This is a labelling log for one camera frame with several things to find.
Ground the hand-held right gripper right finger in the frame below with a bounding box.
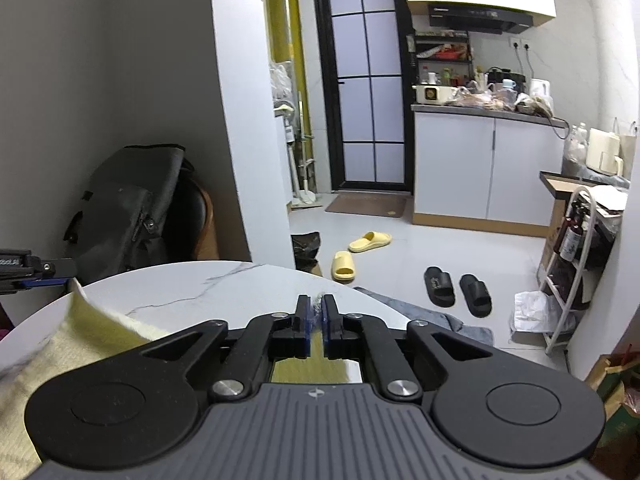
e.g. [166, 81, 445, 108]
[322, 294, 506, 402]

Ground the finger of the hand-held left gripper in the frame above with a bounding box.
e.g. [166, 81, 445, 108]
[27, 256, 77, 291]

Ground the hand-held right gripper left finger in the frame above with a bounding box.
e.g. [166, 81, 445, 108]
[120, 294, 312, 402]

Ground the yellow towel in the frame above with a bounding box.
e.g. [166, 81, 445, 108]
[0, 277, 351, 468]

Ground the yellow slipper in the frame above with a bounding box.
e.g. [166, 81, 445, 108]
[331, 251, 357, 282]
[348, 231, 392, 253]

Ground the black plastic bag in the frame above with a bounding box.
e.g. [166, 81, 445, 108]
[291, 231, 322, 273]

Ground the grey backpack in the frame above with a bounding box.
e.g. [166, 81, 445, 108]
[64, 144, 187, 286]

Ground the black slipper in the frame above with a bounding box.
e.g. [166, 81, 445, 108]
[459, 274, 493, 318]
[423, 266, 457, 308]

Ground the brown door mat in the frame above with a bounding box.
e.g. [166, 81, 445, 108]
[325, 192, 408, 219]

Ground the grey cloth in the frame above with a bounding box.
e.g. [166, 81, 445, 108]
[352, 286, 495, 346]

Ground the black chair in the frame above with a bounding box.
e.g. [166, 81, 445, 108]
[165, 157, 221, 266]

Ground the white base cabinet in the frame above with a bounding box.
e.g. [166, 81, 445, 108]
[411, 105, 566, 238]

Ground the white plastic bag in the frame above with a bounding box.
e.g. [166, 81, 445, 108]
[510, 290, 566, 336]

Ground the black framed glass door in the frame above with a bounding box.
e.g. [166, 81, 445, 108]
[311, 0, 416, 195]

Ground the white trolley rack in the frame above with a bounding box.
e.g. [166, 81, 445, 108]
[537, 185, 628, 356]

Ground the white rice cooker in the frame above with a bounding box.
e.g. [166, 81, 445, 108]
[413, 84, 457, 106]

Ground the dark glass bottle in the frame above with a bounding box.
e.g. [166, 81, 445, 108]
[557, 200, 586, 263]

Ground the pile of food bags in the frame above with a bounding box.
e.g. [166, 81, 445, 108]
[445, 85, 556, 117]

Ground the black kitchen shelf rack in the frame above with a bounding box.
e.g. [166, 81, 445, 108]
[414, 30, 475, 86]

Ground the green paper bag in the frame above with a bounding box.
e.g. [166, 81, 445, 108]
[585, 350, 640, 461]

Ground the clear plastic bottle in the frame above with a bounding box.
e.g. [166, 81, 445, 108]
[562, 122, 590, 166]

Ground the white electric kettle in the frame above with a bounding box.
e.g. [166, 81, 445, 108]
[529, 78, 551, 106]

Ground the yellow pipe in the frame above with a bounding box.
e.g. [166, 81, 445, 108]
[264, 0, 317, 193]

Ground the cream countertop appliance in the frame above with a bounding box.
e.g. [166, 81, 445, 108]
[586, 127, 625, 176]

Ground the black range hood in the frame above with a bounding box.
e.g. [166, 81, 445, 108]
[427, 2, 535, 36]

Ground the white paper bag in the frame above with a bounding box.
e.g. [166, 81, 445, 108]
[612, 117, 640, 178]

